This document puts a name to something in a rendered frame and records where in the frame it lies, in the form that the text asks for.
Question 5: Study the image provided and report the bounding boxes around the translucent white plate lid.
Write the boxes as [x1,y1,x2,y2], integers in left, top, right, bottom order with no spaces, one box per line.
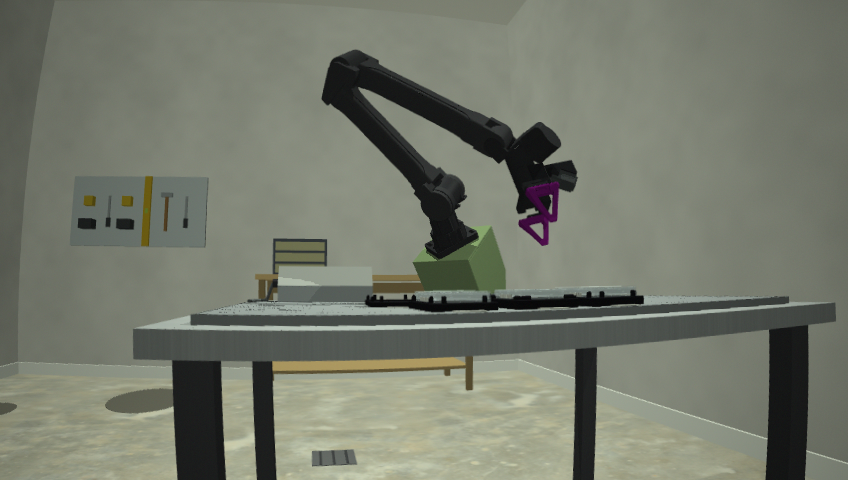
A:
[414,290,491,297]

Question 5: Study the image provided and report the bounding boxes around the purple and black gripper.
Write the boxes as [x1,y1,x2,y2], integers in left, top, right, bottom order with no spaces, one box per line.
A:
[512,165,559,246]

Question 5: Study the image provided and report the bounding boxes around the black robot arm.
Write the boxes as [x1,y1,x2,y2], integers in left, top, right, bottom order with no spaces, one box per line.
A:
[321,50,578,259]

